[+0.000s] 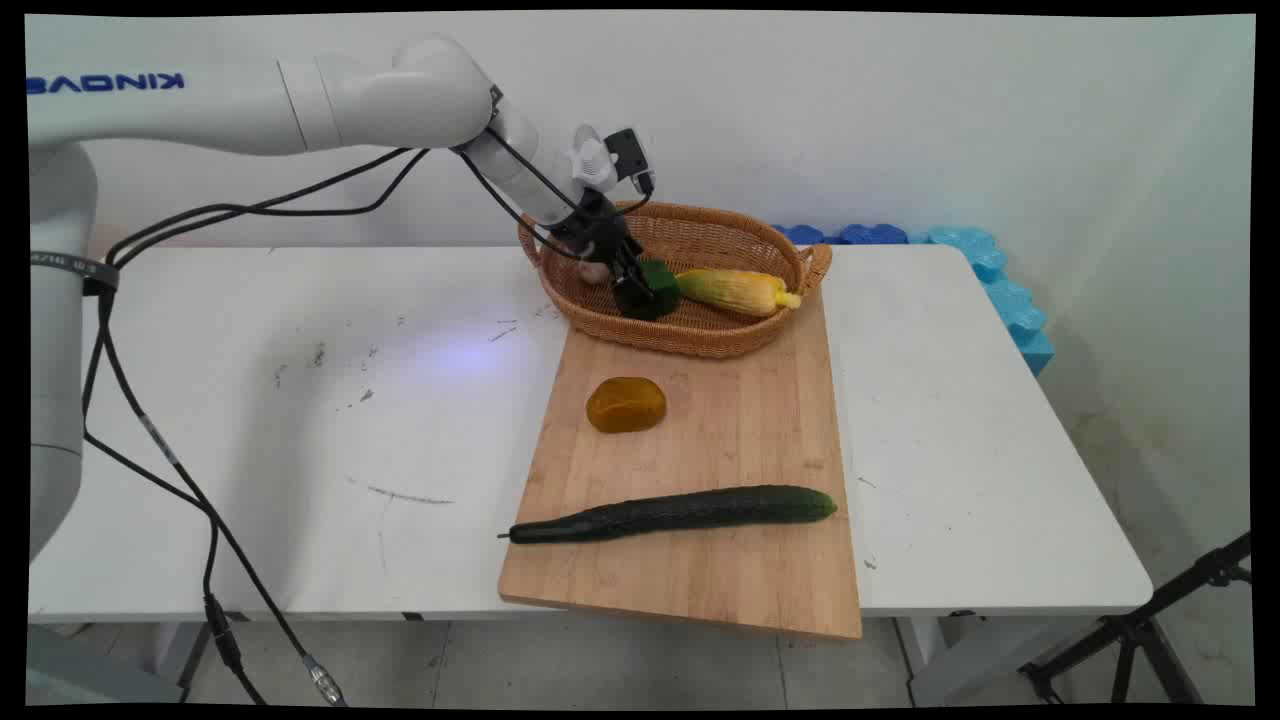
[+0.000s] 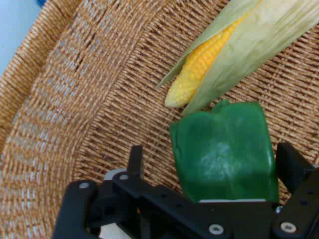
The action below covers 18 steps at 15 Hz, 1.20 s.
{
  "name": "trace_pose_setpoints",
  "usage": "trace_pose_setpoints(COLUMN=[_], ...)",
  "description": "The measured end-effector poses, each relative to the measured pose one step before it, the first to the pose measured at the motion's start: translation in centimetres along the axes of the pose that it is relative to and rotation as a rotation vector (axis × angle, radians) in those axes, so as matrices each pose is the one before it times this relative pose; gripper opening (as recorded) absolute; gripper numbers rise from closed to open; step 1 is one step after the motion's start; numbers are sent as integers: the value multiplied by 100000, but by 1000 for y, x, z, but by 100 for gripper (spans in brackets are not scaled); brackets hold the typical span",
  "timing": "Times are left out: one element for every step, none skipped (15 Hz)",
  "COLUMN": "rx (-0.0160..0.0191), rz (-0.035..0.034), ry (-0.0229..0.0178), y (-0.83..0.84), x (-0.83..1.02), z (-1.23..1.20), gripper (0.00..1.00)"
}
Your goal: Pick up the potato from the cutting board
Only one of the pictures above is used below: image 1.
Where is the black cable with metal plug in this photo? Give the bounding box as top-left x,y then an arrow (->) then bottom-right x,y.
95,146 -> 349,707

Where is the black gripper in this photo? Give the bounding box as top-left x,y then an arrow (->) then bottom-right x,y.
548,190 -> 653,297

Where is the black strap on arm base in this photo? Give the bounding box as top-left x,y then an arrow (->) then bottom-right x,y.
29,250 -> 122,297

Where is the white table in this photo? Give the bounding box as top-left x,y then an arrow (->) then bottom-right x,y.
82,146 -> 656,703

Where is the brown-yellow mango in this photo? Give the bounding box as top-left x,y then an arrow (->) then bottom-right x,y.
585,376 -> 669,435

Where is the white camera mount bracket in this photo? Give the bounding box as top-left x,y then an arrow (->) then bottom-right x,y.
568,123 -> 618,192

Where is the green bell pepper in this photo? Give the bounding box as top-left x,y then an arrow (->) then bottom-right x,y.
614,259 -> 683,322

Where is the grey table leg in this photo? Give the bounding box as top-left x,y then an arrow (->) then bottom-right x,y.
150,620 -> 217,701

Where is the white table leg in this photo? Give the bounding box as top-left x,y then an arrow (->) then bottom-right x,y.
895,612 -> 1011,707

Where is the yellow corn cob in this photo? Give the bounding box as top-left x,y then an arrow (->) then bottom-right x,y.
676,268 -> 803,319

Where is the wooden cutting board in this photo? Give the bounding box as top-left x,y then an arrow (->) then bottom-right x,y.
497,284 -> 864,641

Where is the long dark green cucumber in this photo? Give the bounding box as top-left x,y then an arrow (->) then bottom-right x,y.
497,485 -> 839,546

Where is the black tripod stand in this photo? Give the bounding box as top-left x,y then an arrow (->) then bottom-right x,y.
1017,531 -> 1254,706

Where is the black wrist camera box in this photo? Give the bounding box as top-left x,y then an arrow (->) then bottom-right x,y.
603,127 -> 657,197

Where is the woven wicker basket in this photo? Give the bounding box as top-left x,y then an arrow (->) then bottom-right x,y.
517,200 -> 834,360

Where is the light blue foam mat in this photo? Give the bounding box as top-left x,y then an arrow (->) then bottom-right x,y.
908,226 -> 1057,378

